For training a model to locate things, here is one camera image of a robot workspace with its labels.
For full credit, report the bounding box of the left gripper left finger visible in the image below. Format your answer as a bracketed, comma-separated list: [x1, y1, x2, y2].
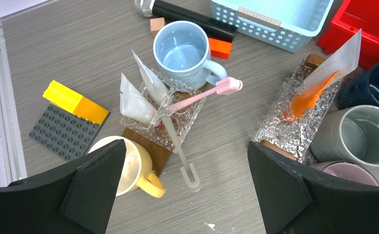
[0, 139, 126, 234]

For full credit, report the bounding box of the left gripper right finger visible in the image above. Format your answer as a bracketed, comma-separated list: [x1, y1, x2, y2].
[247, 141, 379, 234]

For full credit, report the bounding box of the yellow mug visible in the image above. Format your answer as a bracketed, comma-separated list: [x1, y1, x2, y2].
[89, 136, 166, 198]

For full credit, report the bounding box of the mauve mug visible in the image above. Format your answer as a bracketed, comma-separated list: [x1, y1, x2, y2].
[310, 161, 379, 187]

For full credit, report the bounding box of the grey mug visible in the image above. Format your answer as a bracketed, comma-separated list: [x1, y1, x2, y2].
[310, 105, 379, 167]

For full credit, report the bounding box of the grey toothbrush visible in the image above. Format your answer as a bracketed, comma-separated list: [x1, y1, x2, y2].
[161, 116, 201, 193]

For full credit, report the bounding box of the pink cap toothpaste tube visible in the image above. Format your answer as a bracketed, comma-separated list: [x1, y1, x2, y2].
[120, 73, 157, 127]

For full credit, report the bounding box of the pink toothbrush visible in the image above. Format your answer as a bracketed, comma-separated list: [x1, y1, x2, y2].
[167, 77, 243, 112]

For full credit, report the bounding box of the clear acrylic toothbrush holder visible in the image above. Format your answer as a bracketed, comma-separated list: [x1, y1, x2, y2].
[119, 68, 207, 154]

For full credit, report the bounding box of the dark blue mug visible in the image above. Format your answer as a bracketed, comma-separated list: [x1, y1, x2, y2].
[338, 63, 379, 110]

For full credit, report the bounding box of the orange cap toothpaste tube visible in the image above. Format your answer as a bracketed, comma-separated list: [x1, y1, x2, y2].
[296, 29, 362, 95]

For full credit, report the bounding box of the light blue mug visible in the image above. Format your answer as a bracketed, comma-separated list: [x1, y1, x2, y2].
[153, 20, 228, 89]

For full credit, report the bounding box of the teal cap toothpaste tube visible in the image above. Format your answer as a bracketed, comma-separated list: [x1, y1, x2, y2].
[132, 50, 168, 106]

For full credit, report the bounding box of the brown wooden oval tray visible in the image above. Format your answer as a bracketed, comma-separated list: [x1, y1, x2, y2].
[120, 83, 206, 176]

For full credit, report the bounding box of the grey building baseplate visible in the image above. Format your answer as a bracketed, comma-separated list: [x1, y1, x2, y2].
[29, 104, 103, 161]

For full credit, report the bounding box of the yellow building brick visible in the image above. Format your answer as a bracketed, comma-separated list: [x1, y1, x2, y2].
[43, 80, 110, 124]

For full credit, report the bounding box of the red orange block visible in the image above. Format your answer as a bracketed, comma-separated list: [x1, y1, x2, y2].
[208, 38, 232, 60]

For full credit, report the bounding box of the light blue plastic basket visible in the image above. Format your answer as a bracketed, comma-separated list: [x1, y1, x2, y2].
[210, 0, 333, 53]

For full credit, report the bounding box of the black microphone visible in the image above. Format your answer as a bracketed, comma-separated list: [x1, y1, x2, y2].
[134, 0, 237, 42]

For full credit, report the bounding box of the small wooden cube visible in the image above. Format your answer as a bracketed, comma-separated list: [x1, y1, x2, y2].
[150, 17, 166, 37]

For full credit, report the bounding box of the red plastic bin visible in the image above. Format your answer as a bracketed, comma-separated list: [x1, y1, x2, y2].
[317, 0, 379, 69]

